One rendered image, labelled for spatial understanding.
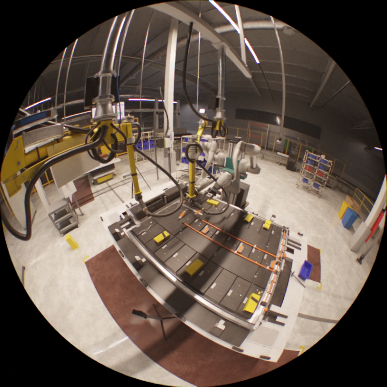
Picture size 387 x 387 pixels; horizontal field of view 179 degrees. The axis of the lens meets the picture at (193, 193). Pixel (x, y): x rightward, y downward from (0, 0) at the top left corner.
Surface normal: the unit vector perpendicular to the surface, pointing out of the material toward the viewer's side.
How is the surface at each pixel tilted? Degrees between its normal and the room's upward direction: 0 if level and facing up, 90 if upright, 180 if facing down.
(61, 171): 90
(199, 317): 0
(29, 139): 90
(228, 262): 0
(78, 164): 90
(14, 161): 90
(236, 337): 0
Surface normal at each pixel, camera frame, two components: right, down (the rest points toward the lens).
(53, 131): 0.96, 0.16
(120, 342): 0.03, -0.86
